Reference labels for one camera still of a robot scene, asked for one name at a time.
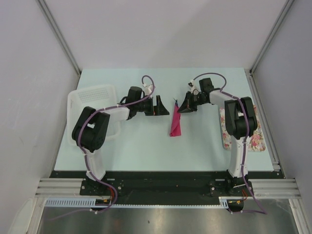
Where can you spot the floral cloth mat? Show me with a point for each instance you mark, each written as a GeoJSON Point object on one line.
{"type": "Point", "coordinates": [256, 142]}

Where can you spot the aluminium frame rail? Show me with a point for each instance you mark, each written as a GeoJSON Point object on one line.
{"type": "Point", "coordinates": [59, 187]}

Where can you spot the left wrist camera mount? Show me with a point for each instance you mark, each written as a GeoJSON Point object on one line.
{"type": "Point", "coordinates": [148, 89]}

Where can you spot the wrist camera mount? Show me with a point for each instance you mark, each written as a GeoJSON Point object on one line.
{"type": "Point", "coordinates": [193, 89]}
{"type": "Point", "coordinates": [148, 89]}

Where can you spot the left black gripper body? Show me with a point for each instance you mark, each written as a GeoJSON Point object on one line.
{"type": "Point", "coordinates": [148, 108]}

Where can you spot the white slotted cable duct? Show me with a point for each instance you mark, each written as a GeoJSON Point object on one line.
{"type": "Point", "coordinates": [66, 202]}

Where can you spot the pink paper napkin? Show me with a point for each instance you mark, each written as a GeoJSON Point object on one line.
{"type": "Point", "coordinates": [175, 130]}

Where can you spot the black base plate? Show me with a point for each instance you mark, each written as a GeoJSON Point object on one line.
{"type": "Point", "coordinates": [158, 187]}

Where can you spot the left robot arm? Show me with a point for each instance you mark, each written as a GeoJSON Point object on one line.
{"type": "Point", "coordinates": [91, 128]}

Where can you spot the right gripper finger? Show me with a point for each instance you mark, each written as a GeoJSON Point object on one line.
{"type": "Point", "coordinates": [186, 102]}
{"type": "Point", "coordinates": [182, 111]}

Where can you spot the white plastic basket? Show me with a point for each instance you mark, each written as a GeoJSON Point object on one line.
{"type": "Point", "coordinates": [97, 97]}

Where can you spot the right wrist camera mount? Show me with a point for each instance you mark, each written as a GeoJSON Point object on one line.
{"type": "Point", "coordinates": [193, 89]}

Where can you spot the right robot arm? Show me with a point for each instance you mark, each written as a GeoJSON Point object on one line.
{"type": "Point", "coordinates": [240, 121]}

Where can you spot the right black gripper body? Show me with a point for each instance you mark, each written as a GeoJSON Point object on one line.
{"type": "Point", "coordinates": [196, 100]}

